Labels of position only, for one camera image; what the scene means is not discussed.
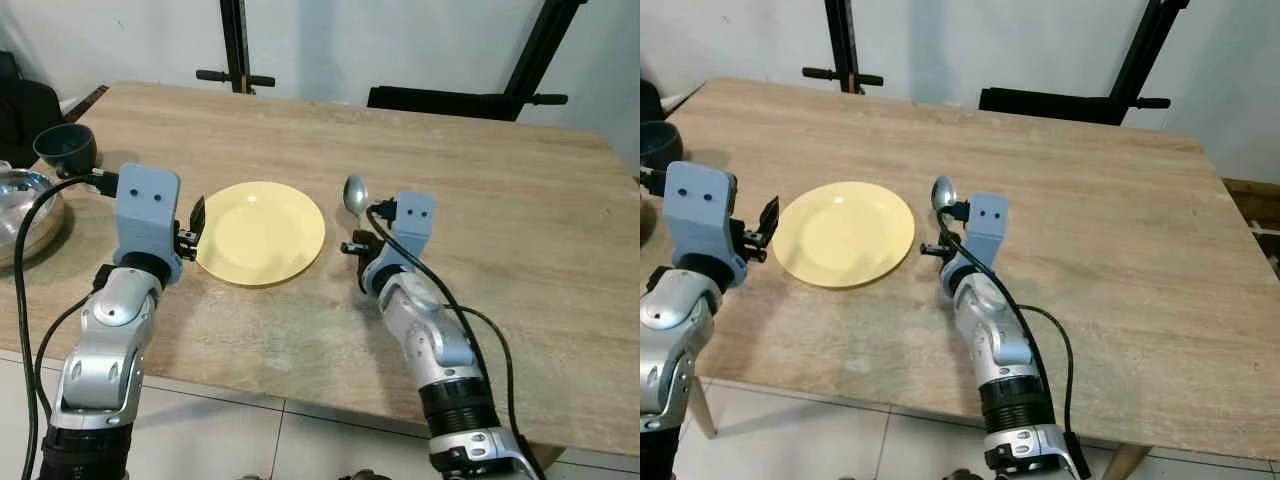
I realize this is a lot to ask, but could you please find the silver metal spoon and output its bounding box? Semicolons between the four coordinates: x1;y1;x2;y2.
931;175;959;239
343;175;370;241

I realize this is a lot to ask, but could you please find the pale yellow round plate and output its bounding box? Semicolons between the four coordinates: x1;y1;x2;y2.
195;181;327;288
772;181;916;290

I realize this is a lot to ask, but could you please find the dark blue small bowl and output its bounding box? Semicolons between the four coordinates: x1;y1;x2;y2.
640;120;685;172
33;124;99;178

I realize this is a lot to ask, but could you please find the shiny steel bowl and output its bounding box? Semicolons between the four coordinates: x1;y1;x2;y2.
0;168;67;268

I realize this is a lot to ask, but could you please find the black bag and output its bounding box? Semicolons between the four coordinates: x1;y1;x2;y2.
640;78;667;126
0;50;67;169

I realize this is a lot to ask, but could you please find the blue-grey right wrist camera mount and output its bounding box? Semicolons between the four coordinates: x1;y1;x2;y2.
385;192;437;267
962;193;1010;267

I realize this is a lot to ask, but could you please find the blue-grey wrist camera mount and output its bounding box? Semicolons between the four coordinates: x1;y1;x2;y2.
962;193;1010;267
385;192;437;267
664;160;750;287
114;163;184;283

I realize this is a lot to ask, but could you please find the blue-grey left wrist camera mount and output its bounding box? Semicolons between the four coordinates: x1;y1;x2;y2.
664;160;750;287
114;163;184;283

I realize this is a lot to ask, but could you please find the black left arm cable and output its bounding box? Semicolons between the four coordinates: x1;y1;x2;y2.
12;168;119;480

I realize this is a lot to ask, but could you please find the black upright stand with handles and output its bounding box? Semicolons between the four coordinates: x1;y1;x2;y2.
802;0;886;95
195;0;277;96

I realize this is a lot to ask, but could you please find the black slanted bench frame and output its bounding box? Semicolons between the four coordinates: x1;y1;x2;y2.
366;0;589;122
978;0;1192;127

